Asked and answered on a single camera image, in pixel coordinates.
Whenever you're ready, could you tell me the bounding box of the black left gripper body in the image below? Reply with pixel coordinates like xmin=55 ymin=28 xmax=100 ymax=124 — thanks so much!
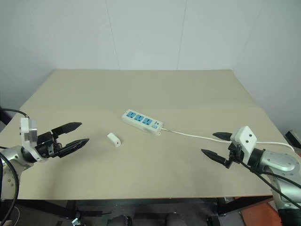
xmin=34 ymin=131 xmax=63 ymax=159

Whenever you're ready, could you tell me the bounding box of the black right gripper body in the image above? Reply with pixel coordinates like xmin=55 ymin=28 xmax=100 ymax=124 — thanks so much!
xmin=224 ymin=141 xmax=244 ymax=170

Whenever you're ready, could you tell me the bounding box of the black table frame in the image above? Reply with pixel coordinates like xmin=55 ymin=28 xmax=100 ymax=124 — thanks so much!
xmin=0 ymin=194 xmax=279 ymax=226

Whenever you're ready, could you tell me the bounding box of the white power cable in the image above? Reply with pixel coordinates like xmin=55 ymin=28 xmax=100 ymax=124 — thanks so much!
xmin=160 ymin=128 xmax=296 ymax=153

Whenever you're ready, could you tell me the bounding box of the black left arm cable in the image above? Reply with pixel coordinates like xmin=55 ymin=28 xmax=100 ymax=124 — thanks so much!
xmin=0 ymin=108 xmax=30 ymax=226

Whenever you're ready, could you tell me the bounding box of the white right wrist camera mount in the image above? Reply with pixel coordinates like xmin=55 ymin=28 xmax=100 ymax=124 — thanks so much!
xmin=230 ymin=126 xmax=258 ymax=165

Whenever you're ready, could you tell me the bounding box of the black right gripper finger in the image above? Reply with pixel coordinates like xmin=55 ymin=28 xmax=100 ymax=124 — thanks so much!
xmin=212 ymin=132 xmax=233 ymax=143
xmin=201 ymin=148 xmax=230 ymax=165

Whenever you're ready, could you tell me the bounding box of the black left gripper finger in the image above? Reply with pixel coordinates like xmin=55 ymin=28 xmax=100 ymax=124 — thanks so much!
xmin=57 ymin=138 xmax=90 ymax=158
xmin=51 ymin=121 xmax=83 ymax=138

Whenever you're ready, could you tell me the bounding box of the orange floor mat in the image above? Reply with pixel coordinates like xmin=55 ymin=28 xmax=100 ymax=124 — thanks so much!
xmin=239 ymin=202 xmax=284 ymax=226

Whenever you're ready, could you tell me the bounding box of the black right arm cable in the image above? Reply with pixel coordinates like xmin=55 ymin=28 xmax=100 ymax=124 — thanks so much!
xmin=239 ymin=160 xmax=301 ymax=206

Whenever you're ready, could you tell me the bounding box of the white power strip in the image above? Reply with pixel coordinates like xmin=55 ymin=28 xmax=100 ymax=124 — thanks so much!
xmin=121 ymin=109 xmax=164 ymax=137

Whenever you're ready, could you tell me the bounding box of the small white plug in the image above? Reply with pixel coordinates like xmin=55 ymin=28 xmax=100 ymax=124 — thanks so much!
xmin=107 ymin=132 xmax=123 ymax=148

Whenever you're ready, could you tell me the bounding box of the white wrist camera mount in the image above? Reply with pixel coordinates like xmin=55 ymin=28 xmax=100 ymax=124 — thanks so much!
xmin=19 ymin=117 xmax=49 ymax=163
xmin=230 ymin=126 xmax=258 ymax=165

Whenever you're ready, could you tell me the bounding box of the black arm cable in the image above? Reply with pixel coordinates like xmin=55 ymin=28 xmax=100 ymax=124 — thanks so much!
xmin=239 ymin=160 xmax=301 ymax=206
xmin=0 ymin=108 xmax=30 ymax=226

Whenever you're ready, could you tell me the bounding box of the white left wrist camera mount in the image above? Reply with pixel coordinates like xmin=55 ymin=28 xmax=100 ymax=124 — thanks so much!
xmin=19 ymin=117 xmax=49 ymax=163

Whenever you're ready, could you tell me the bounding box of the dark rounded shape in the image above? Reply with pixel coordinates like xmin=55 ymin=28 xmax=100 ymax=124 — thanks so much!
xmin=107 ymin=214 xmax=133 ymax=226

